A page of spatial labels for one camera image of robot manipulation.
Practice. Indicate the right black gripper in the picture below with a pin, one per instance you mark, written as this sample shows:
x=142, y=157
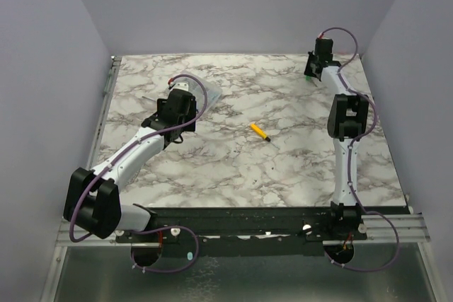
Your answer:
x=313, y=66

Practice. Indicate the yellow handled screwdriver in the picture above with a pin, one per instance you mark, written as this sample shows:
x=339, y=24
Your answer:
x=262, y=134

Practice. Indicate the left aluminium side rail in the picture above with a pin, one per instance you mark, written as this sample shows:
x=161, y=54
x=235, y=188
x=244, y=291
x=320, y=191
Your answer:
x=107, y=97

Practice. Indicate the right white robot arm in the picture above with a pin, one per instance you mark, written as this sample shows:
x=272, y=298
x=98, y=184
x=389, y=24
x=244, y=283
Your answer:
x=347, y=122

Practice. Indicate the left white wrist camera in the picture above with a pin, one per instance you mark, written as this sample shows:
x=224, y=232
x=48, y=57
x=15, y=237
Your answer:
x=178, y=85

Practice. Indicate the blue red screwdriver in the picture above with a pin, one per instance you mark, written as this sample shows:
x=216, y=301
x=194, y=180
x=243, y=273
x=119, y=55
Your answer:
x=148, y=98

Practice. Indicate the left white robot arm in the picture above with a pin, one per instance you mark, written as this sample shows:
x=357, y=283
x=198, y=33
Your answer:
x=93, y=198

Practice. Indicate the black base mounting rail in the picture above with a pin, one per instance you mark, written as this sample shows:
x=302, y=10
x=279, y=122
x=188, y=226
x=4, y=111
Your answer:
x=307, y=227

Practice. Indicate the clear plastic parts box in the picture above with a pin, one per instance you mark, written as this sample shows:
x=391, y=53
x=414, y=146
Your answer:
x=203, y=90

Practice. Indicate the green capped key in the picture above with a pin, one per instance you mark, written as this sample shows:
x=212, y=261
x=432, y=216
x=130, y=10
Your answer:
x=311, y=80

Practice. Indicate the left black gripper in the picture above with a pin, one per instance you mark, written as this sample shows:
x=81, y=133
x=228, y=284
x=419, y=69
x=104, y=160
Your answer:
x=192, y=112

